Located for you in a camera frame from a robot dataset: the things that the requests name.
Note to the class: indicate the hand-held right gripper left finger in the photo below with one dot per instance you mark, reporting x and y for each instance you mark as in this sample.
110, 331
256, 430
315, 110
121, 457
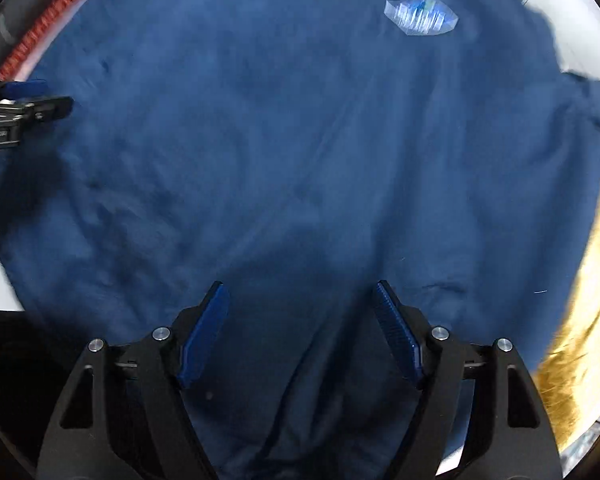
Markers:
205, 330

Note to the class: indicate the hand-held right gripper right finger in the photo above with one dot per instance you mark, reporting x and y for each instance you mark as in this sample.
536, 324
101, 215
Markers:
397, 332

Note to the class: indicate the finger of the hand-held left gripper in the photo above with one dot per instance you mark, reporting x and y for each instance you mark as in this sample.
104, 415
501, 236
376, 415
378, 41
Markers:
27, 87
50, 107

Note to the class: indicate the dark blue sweatshirt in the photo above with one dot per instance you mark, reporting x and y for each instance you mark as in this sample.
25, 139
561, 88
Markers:
300, 160

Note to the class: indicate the golden yellow blanket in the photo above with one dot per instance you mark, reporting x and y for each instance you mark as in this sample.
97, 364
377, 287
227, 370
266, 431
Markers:
590, 335

